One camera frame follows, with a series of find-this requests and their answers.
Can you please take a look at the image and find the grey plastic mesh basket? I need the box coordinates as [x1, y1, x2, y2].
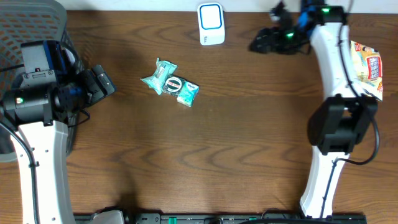
[1, 1, 84, 162]

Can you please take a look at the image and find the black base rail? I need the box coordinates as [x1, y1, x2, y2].
[74, 212, 368, 224]

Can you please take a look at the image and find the large white snack bag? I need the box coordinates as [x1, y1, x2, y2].
[350, 40, 383, 101]

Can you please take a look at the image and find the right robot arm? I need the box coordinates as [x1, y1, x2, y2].
[249, 1, 380, 222]

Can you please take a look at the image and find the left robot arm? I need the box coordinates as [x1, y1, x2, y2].
[1, 40, 116, 223]

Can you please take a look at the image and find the teal snack packet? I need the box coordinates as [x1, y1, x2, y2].
[141, 58, 178, 95]

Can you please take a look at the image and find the white barcode scanner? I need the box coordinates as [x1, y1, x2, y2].
[197, 2, 226, 45]

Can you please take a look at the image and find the small teal tissue pack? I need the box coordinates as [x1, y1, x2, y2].
[177, 82, 199, 107]

